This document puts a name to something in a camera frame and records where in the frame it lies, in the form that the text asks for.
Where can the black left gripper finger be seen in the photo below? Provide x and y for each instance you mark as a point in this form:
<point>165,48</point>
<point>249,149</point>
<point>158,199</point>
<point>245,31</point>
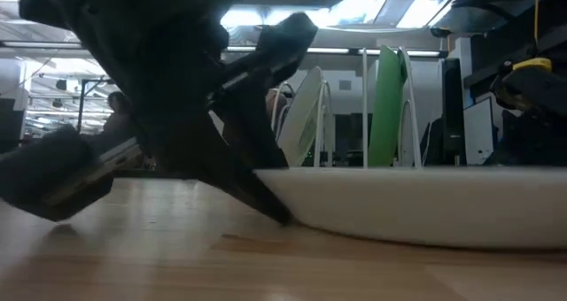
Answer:
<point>212,159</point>
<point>252,133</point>

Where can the large white plate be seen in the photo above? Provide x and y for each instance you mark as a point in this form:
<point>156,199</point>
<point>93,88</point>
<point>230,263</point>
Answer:
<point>421,208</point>

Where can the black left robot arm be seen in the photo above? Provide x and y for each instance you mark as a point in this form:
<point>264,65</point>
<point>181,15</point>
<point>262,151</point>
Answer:
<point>124,4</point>

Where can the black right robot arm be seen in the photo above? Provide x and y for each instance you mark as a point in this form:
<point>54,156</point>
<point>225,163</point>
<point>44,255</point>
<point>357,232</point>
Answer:
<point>531,137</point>

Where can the white plate with green print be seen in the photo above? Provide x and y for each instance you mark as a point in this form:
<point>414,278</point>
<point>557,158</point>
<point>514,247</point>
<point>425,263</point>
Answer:
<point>301,119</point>

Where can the person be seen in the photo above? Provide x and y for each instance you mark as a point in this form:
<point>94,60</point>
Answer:
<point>117,115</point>

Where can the black metal stand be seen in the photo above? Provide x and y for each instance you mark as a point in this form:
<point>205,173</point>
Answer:
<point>82,102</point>

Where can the long ceiling light bar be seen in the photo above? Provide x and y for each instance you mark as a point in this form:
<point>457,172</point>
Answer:
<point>40,44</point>
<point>328,50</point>

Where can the small white plate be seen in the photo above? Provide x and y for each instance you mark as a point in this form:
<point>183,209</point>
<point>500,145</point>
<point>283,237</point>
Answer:
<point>405,137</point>

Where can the black monitor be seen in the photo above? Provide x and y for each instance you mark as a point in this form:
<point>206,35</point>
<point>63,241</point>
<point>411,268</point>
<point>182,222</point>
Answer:
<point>11,124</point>

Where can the black computer tower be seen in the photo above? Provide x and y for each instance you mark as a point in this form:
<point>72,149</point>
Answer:
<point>452,115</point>

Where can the white board panel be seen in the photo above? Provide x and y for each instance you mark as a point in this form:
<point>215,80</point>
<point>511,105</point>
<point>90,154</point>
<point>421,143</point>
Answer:
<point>478,133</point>

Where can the grey wall outlet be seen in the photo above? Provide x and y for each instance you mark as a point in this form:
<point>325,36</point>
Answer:
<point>345,85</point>

